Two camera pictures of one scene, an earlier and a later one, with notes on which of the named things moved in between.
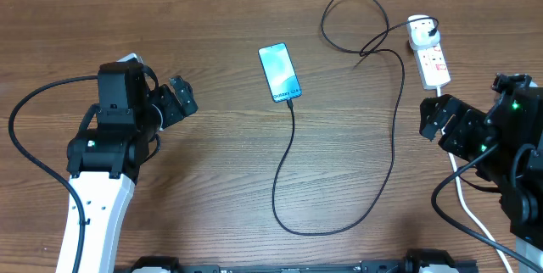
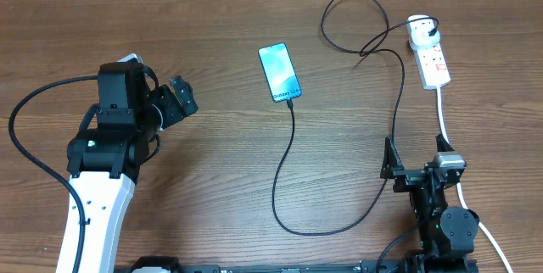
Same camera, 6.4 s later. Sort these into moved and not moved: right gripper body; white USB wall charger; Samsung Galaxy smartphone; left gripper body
Moved: right gripper body
Not moved: left gripper body; white USB wall charger; Samsung Galaxy smartphone
